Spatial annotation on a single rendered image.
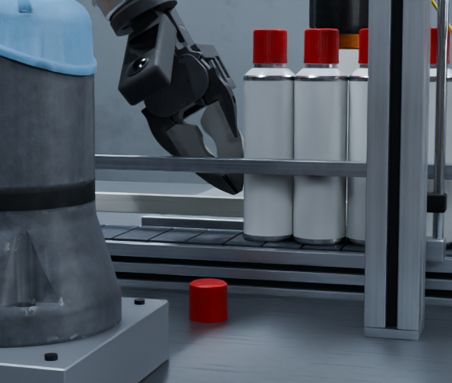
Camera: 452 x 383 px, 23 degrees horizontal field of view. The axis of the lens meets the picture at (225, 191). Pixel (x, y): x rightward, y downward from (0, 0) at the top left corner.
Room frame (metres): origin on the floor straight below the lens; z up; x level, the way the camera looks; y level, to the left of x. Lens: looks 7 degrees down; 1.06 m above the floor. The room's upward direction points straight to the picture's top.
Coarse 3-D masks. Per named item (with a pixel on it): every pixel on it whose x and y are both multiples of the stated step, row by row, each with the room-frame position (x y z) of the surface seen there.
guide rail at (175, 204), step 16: (96, 192) 1.17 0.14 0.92; (112, 192) 1.17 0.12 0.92; (96, 208) 1.16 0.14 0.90; (112, 208) 1.16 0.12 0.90; (128, 208) 1.16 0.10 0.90; (144, 208) 1.15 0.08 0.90; (160, 208) 1.15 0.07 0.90; (176, 208) 1.14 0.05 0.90; (192, 208) 1.14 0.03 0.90; (208, 208) 1.13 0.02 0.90; (224, 208) 1.13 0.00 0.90; (240, 208) 1.12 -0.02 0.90
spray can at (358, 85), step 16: (352, 80) 1.05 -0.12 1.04; (352, 96) 1.05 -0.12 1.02; (352, 112) 1.05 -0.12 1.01; (352, 128) 1.05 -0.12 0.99; (352, 144) 1.05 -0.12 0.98; (352, 160) 1.05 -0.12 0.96; (352, 192) 1.04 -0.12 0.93; (352, 208) 1.04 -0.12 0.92; (352, 224) 1.04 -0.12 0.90; (352, 240) 1.04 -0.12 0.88
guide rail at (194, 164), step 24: (96, 168) 1.09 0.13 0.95; (120, 168) 1.08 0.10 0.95; (144, 168) 1.08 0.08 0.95; (168, 168) 1.07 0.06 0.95; (192, 168) 1.06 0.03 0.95; (216, 168) 1.05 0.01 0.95; (240, 168) 1.05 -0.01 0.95; (264, 168) 1.04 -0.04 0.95; (288, 168) 1.04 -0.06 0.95; (312, 168) 1.03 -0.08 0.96; (336, 168) 1.02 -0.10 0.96; (360, 168) 1.02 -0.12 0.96; (432, 168) 1.00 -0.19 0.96
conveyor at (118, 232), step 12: (108, 228) 1.15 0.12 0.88; (120, 228) 1.15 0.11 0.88; (132, 228) 1.15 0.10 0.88; (144, 228) 1.15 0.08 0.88; (156, 228) 1.15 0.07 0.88; (168, 228) 1.15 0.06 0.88; (180, 228) 1.15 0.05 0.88; (192, 228) 1.15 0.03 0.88; (120, 240) 1.08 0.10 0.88; (132, 240) 1.08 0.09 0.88; (144, 240) 1.07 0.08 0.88; (156, 240) 1.07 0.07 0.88; (168, 240) 1.07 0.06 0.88; (180, 240) 1.07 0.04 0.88; (192, 240) 1.07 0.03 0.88; (204, 240) 1.07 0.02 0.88; (216, 240) 1.07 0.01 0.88; (228, 240) 1.07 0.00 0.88; (240, 240) 1.07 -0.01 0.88
